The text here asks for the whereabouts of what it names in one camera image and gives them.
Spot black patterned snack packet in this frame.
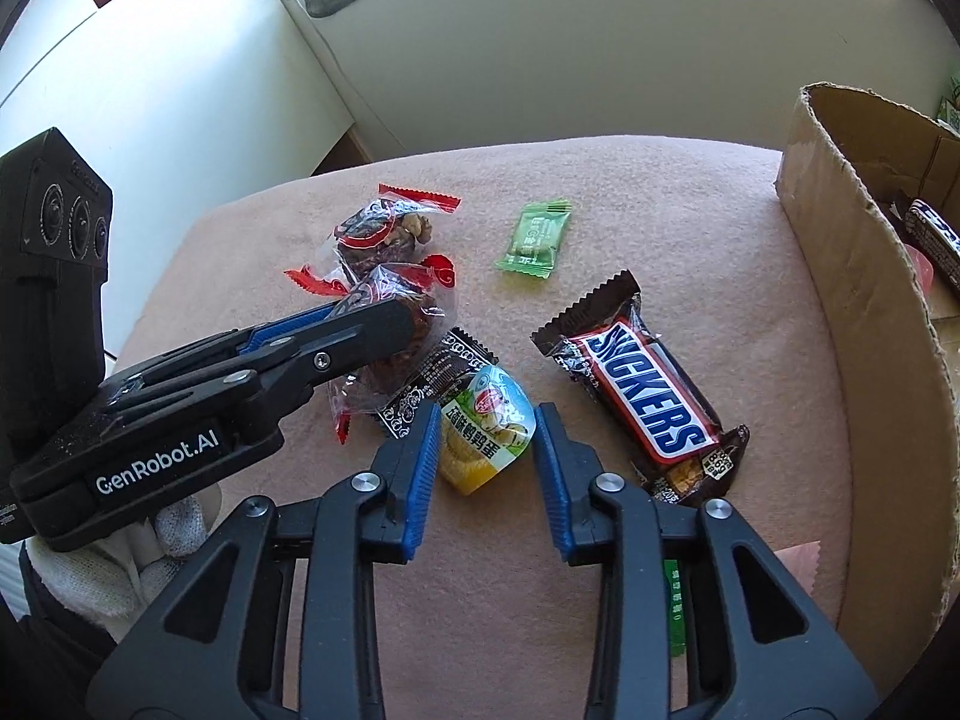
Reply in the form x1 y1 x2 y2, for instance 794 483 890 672
381 328 500 440

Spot person's left hand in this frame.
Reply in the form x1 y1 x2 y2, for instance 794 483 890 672
26 476 222 642

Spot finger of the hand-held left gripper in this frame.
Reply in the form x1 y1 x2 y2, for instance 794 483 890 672
105 300 353 391
112 301 419 428

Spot white cabinet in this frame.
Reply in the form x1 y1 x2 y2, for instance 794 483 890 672
0 0 357 361

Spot small green candy packet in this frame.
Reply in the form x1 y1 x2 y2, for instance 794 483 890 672
495 197 572 278

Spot green snack packet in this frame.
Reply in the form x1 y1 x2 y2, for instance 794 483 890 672
662 559 687 657

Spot brown chocolate bar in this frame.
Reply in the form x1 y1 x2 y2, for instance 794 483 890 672
902 199 960 275
531 270 751 507

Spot person's left forearm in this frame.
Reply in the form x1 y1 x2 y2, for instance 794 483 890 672
0 540 121 720

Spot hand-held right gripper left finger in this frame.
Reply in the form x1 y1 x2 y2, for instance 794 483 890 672
86 401 445 720

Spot pink wrapper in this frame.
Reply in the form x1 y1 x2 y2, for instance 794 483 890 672
772 540 817 593

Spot date walnut packet red ends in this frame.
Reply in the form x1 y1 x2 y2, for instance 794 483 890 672
330 184 462 278
285 255 460 445

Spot long cardboard box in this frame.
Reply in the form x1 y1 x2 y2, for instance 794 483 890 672
775 82 960 642

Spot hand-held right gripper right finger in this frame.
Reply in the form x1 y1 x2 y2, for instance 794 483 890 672
532 401 878 720

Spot yellow green egg packet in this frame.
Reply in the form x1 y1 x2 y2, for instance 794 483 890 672
439 364 537 497

